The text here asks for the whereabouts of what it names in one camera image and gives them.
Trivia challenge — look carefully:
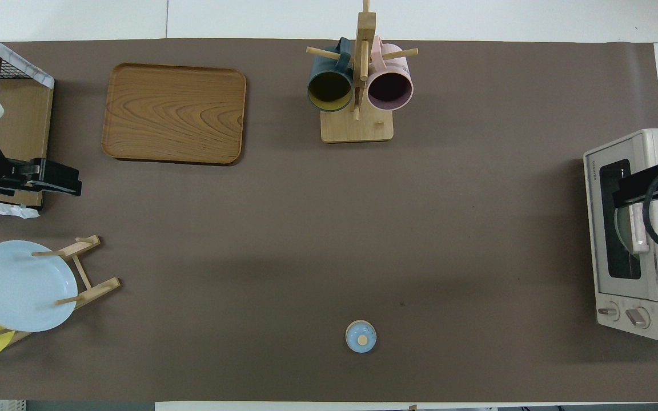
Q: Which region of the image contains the pale green plate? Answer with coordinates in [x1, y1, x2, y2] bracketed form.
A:
[615, 203, 637, 257]

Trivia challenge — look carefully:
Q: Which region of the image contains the glass oven door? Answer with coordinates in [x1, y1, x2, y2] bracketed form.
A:
[585, 134, 658, 303]

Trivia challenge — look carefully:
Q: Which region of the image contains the wooden step shelf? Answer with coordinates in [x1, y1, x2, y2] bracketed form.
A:
[0, 46, 54, 207]

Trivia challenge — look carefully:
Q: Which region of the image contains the wooden plate rack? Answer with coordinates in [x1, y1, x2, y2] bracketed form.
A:
[0, 235, 121, 346]

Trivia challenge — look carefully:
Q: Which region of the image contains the wooden shelf box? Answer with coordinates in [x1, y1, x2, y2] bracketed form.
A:
[0, 23, 55, 219]

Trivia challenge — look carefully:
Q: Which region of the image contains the light blue plate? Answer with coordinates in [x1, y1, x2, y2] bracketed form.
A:
[0, 240, 78, 333]

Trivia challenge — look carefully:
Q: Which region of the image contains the wooden serving tray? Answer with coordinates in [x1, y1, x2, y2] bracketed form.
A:
[102, 63, 247, 166]

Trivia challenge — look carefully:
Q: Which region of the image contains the brown table mat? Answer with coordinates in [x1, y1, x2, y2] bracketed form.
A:
[0, 39, 658, 402]

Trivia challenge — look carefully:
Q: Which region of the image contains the pink mug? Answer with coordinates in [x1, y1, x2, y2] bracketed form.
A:
[367, 35, 415, 112]

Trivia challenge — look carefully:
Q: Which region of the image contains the dark blue mug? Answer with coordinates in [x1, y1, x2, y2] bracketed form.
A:
[307, 38, 354, 113]

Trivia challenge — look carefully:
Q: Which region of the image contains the wooden mug tree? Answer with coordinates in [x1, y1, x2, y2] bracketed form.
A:
[306, 0, 419, 143]

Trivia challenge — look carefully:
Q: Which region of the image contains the small blue round lid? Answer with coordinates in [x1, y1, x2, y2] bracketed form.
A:
[345, 320, 377, 354]

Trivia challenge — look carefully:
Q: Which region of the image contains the black wire basket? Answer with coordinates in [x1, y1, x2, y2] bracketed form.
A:
[0, 34, 37, 82]

